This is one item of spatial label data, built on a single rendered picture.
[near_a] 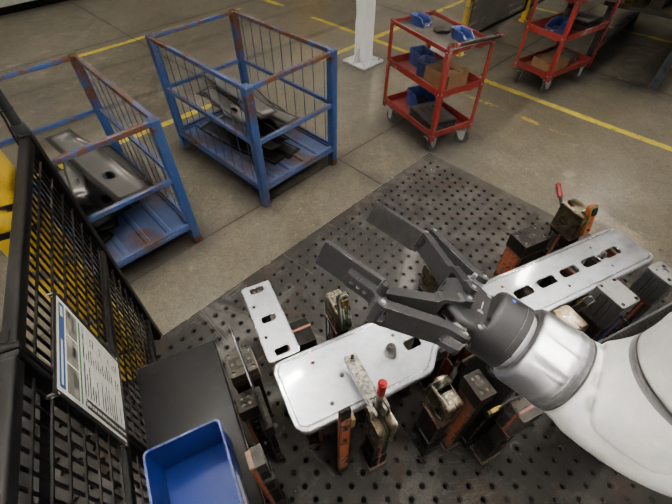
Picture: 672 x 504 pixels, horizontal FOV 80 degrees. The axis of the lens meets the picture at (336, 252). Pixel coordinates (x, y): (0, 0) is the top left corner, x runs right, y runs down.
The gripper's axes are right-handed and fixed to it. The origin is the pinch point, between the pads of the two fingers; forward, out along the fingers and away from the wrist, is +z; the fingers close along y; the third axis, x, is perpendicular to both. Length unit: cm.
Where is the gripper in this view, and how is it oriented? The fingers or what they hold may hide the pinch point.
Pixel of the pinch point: (357, 233)
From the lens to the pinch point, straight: 46.0
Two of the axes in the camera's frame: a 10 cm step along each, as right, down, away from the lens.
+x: 3.8, -7.3, -5.6
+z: -8.1, -5.6, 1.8
